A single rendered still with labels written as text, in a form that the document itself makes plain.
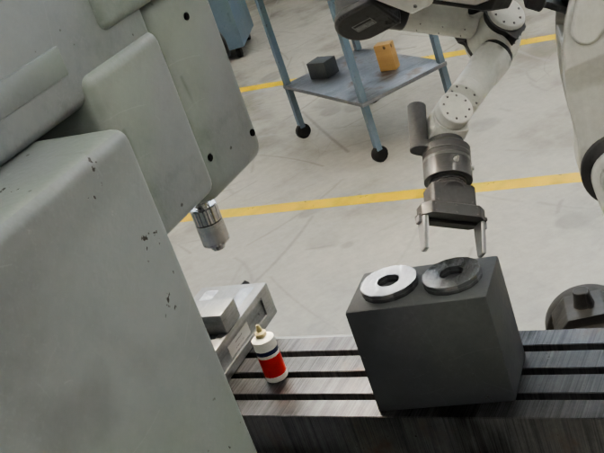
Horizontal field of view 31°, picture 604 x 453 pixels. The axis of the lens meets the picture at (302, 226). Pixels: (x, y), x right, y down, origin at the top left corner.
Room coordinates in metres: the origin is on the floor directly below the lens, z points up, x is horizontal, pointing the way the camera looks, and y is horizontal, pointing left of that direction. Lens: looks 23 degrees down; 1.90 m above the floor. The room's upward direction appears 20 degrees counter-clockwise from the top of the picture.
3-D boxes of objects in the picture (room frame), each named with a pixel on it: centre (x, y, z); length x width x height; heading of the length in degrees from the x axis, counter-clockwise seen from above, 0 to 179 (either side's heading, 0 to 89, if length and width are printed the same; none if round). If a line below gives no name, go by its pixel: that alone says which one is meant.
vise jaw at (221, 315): (1.83, 0.24, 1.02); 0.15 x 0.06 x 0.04; 59
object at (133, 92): (1.54, 0.25, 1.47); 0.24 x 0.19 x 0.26; 57
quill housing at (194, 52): (1.69, 0.15, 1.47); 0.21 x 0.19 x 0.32; 57
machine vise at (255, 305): (1.81, 0.25, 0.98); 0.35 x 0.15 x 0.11; 149
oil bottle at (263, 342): (1.68, 0.13, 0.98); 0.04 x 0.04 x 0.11
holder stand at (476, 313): (1.48, -0.14, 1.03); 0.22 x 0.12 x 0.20; 64
